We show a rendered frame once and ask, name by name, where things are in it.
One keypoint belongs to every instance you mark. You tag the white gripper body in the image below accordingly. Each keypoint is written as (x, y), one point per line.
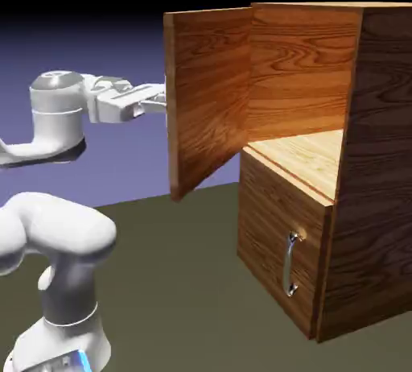
(112, 106)

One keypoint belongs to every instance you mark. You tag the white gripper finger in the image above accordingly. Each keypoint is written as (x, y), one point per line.
(156, 108)
(160, 98)

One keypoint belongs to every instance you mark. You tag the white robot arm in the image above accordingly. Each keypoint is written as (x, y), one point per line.
(58, 240)

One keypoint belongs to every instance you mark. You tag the wooden cabinet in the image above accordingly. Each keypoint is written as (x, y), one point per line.
(379, 153)

